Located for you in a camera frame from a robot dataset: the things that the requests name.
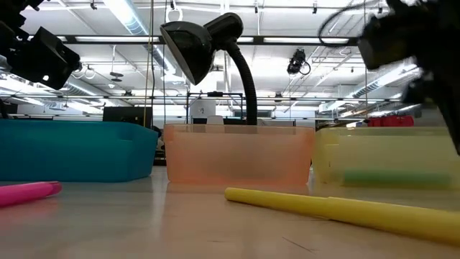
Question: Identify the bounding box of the teal plastic bin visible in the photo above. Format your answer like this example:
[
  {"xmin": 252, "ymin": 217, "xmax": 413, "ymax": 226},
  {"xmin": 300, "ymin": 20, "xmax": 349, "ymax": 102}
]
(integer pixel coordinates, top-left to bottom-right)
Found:
[{"xmin": 0, "ymin": 119, "xmax": 160, "ymax": 183}]

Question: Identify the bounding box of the black ceiling light rail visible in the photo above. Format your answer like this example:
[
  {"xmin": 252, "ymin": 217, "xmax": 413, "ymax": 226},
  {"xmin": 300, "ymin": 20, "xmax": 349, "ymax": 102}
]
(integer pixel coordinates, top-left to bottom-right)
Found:
[{"xmin": 27, "ymin": 35, "xmax": 360, "ymax": 47}]

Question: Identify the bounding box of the black hanging cable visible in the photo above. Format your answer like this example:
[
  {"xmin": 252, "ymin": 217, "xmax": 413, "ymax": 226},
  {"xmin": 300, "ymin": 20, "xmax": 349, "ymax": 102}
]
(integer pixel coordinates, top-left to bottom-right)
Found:
[
  {"xmin": 162, "ymin": 0, "xmax": 168, "ymax": 125},
  {"xmin": 151, "ymin": 0, "xmax": 157, "ymax": 130}
]

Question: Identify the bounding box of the yellow hanging cable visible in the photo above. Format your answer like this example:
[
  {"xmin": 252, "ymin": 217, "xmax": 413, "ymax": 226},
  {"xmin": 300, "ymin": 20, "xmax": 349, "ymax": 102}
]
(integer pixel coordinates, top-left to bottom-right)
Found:
[{"xmin": 142, "ymin": 0, "xmax": 153, "ymax": 127}]

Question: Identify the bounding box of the yellow translucent plastic bin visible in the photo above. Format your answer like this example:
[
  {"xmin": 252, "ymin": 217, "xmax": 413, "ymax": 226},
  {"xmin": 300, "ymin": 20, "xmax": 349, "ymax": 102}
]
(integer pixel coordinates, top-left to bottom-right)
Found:
[{"xmin": 311, "ymin": 126, "xmax": 460, "ymax": 191}]

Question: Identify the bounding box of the brown hanging cable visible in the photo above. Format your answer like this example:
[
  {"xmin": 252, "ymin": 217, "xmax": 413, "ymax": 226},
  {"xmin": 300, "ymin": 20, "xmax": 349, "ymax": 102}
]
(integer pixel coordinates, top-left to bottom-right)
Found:
[{"xmin": 362, "ymin": 0, "xmax": 369, "ymax": 117}]

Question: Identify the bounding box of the pink highlighter marker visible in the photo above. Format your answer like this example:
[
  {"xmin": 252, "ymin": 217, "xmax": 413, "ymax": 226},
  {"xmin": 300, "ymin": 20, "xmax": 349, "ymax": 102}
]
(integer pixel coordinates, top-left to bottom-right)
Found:
[{"xmin": 0, "ymin": 181, "xmax": 63, "ymax": 209}]

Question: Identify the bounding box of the yellow highlighter pen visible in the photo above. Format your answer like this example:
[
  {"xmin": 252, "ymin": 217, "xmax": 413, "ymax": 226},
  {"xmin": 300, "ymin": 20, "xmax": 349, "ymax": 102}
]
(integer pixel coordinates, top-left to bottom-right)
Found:
[{"xmin": 224, "ymin": 187, "xmax": 460, "ymax": 247}]

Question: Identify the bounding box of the teal blue marker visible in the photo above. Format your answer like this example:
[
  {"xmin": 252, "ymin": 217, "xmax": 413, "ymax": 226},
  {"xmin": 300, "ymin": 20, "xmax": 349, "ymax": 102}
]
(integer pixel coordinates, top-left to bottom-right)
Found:
[{"xmin": 343, "ymin": 168, "xmax": 453, "ymax": 188}]

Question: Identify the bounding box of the black metal frame stand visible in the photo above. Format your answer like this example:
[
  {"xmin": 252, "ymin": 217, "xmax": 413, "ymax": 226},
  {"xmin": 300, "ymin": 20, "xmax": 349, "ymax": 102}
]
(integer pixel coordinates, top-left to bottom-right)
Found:
[{"xmin": 185, "ymin": 91, "xmax": 245, "ymax": 125}]

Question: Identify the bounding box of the black gooseneck desk lamp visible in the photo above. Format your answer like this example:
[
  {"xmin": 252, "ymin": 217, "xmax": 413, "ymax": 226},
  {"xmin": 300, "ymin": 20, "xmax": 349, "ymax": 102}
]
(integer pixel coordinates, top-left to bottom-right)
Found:
[{"xmin": 160, "ymin": 12, "xmax": 259, "ymax": 126}]

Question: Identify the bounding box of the black ceiling-mounted camera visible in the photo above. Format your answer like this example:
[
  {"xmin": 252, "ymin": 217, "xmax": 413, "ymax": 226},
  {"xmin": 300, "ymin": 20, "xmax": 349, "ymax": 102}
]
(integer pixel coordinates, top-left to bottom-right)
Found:
[{"xmin": 286, "ymin": 48, "xmax": 312, "ymax": 76}]

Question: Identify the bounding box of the person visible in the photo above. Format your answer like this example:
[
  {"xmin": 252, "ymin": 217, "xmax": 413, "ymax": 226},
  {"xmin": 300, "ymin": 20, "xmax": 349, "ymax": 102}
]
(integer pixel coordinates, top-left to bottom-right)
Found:
[{"xmin": 153, "ymin": 125, "xmax": 166, "ymax": 154}]

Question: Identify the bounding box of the orange translucent plastic bin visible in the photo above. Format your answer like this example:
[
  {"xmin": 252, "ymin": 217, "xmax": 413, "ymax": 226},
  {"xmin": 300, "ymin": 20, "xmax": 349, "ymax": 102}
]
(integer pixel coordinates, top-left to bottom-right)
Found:
[{"xmin": 163, "ymin": 124, "xmax": 316, "ymax": 187}]

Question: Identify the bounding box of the white box sign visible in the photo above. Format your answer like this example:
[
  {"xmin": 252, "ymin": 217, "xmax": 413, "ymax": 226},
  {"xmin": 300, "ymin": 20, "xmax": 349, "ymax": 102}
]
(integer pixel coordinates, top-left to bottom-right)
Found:
[{"xmin": 190, "ymin": 99, "xmax": 217, "ymax": 119}]

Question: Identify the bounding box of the red box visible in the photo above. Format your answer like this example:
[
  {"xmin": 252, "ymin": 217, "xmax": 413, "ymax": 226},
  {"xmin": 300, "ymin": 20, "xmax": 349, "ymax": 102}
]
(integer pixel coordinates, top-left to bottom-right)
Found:
[{"xmin": 367, "ymin": 114, "xmax": 415, "ymax": 127}]

